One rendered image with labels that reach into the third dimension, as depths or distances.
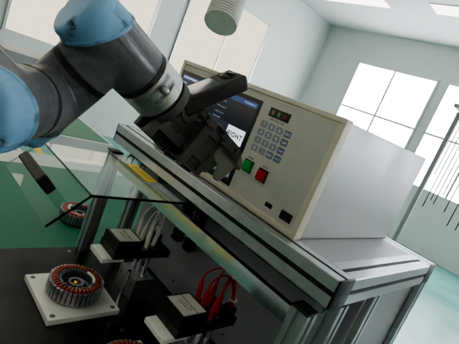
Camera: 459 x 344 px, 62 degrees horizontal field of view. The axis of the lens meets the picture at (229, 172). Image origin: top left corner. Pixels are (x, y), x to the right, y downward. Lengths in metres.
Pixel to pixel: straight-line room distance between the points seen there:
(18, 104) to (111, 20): 0.15
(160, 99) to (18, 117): 0.20
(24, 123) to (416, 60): 7.46
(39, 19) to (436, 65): 6.04
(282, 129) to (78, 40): 0.36
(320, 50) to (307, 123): 7.99
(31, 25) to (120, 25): 4.88
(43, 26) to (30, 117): 5.01
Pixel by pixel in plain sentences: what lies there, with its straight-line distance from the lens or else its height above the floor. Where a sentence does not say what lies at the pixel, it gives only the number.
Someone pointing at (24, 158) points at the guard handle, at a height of 1.06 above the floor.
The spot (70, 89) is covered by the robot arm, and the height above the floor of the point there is 1.23.
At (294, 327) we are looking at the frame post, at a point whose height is 1.02.
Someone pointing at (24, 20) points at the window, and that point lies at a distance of 5.30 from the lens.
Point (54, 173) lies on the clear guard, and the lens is 0.73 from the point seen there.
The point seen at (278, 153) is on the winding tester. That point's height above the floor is 1.23.
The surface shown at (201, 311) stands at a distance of 0.72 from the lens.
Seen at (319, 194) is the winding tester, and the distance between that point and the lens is 0.62.
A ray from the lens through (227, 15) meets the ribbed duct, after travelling 1.88.
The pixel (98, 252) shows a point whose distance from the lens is 0.87.
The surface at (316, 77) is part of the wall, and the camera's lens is 8.45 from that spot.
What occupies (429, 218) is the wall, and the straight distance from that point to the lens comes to 7.05.
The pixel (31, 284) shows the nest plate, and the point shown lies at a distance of 0.91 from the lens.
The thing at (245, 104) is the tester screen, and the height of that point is 1.28.
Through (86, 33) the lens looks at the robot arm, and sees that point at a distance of 0.44.
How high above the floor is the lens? 1.29
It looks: 11 degrees down
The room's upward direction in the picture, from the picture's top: 22 degrees clockwise
